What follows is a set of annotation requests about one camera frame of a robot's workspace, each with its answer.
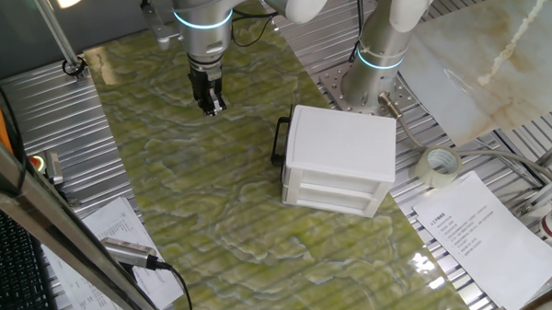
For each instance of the silver camera on stand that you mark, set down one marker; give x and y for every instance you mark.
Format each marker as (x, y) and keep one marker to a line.
(125, 252)

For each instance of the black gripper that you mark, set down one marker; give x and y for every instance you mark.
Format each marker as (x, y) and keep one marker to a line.
(206, 79)

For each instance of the white plain drawer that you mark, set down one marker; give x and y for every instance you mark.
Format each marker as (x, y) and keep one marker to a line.
(334, 199)

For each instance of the black keyboard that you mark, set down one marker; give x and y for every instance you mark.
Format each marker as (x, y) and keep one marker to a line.
(5, 265)

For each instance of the beige marble pattern sheet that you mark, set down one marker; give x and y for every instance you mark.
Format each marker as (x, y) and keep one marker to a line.
(491, 66)

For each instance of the silver pole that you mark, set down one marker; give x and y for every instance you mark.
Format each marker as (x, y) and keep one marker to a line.
(50, 23)

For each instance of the clear tape roll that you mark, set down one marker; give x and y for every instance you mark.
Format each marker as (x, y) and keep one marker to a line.
(422, 175)

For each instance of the white plastic drawer cabinet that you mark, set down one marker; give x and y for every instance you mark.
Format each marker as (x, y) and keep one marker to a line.
(341, 143)

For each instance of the red emergency stop button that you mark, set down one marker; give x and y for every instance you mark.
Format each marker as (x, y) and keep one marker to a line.
(36, 162)

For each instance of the paper sheet with text lines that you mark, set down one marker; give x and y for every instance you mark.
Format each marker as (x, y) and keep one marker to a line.
(485, 240)

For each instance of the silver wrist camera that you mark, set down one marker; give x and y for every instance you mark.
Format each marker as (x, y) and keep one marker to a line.
(158, 29)

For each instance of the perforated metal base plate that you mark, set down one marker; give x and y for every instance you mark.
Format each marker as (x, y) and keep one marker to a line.
(329, 81)

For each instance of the paper sheet with printed tables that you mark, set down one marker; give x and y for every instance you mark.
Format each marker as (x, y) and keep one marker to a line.
(117, 223)

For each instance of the aluminium frame bar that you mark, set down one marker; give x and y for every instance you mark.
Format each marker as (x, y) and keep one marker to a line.
(48, 220)

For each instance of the green marble pattern mat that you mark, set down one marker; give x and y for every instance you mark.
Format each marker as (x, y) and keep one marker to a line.
(210, 194)

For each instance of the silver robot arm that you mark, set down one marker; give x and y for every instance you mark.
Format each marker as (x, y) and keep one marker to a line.
(381, 39)

